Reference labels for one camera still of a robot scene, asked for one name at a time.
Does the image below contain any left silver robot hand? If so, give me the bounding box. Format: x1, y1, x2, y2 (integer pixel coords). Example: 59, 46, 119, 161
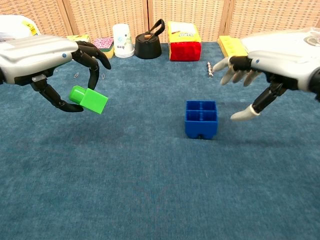
0, 34, 112, 113

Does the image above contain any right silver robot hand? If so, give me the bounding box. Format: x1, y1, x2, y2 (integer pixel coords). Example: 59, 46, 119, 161
212, 33, 320, 122

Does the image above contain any green toy block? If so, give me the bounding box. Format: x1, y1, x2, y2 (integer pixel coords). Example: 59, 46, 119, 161
69, 85, 109, 115

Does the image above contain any blue toy block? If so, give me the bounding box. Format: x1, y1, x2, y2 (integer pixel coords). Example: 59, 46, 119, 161
184, 100, 219, 140

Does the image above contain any clear plastic bag with paper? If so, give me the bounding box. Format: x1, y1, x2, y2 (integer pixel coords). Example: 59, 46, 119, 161
282, 26, 320, 50

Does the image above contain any chocolate cookie box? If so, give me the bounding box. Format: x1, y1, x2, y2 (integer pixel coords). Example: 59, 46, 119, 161
65, 34, 92, 44

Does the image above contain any yellow tray with holes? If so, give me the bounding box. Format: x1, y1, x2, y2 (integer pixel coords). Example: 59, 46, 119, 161
216, 35, 250, 59

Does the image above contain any pink yellow green sponge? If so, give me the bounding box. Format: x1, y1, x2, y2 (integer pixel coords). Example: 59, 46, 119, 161
93, 36, 115, 59

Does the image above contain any woven rattan folding screen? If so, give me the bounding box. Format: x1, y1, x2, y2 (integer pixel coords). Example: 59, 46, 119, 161
0, 0, 320, 44

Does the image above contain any white paper cup stack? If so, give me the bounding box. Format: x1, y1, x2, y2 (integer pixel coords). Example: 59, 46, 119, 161
112, 23, 135, 59

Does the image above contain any yellow red snack bag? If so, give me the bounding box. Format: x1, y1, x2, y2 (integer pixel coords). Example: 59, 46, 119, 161
167, 21, 202, 62

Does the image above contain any black kettle lid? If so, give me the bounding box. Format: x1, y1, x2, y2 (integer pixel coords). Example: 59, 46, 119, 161
134, 18, 166, 60

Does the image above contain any blue felt tablecloth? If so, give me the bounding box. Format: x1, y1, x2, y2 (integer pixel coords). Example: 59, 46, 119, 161
0, 41, 320, 240

